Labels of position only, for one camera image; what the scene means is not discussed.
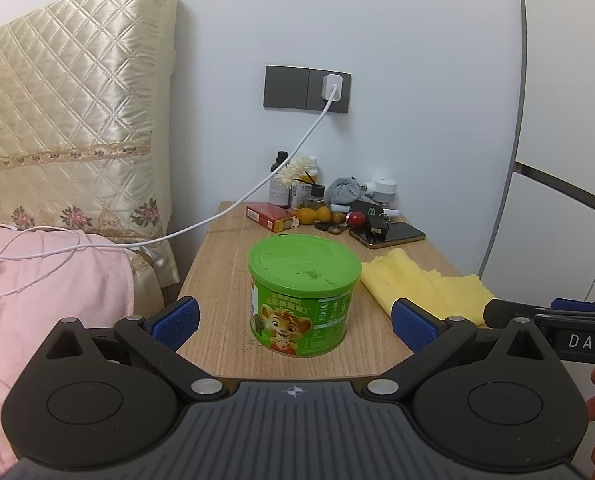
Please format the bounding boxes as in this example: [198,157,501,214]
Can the cream artificial flowers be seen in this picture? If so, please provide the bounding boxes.
[276,154,311,191]

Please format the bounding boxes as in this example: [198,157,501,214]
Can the white charging cable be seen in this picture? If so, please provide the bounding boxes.
[0,87,339,302]

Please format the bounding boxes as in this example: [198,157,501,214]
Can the orange gourd ornament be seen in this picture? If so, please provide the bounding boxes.
[297,206,346,225]

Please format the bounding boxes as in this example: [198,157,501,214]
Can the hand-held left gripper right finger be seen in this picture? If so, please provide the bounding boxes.
[361,298,561,402]

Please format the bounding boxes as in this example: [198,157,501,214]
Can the dark glass bottle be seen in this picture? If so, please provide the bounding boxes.
[269,150,294,207]

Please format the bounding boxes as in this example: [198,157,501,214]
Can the black car key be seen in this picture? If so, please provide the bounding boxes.
[349,199,394,226]

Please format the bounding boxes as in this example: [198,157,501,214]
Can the black smartphone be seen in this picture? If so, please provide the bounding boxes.
[349,221,427,250]

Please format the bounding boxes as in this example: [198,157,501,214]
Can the pink blanket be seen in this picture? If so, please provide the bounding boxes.
[0,224,136,480]

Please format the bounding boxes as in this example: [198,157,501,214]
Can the grey crumpled cloth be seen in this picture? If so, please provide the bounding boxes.
[325,176,366,206]

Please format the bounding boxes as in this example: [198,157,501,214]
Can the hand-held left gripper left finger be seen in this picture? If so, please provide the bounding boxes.
[42,297,229,402]

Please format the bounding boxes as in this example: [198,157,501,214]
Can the yellow cleaning cloth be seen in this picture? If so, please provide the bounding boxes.
[360,250,489,329]

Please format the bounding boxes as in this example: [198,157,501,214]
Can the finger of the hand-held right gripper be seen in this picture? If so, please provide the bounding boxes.
[550,298,595,314]
[483,299,595,329]

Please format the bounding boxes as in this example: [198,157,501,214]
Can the grey wall socket panel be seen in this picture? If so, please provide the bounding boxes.
[263,64,351,114]

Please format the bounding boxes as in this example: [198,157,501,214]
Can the white wall charger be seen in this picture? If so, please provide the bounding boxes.
[321,73,343,103]

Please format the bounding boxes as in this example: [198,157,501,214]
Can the red cigarette box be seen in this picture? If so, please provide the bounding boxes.
[246,203,299,232]

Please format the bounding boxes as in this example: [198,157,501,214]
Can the cream quilted pillow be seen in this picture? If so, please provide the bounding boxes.
[0,0,179,257]

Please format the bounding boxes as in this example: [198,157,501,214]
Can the green round container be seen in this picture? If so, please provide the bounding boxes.
[248,234,363,358]

